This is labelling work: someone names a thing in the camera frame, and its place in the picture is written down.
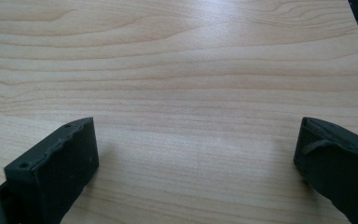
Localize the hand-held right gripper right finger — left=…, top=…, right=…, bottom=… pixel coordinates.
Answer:
left=293, top=117, right=358, bottom=224

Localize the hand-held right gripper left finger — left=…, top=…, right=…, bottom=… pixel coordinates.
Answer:
left=0, top=117, right=100, bottom=224

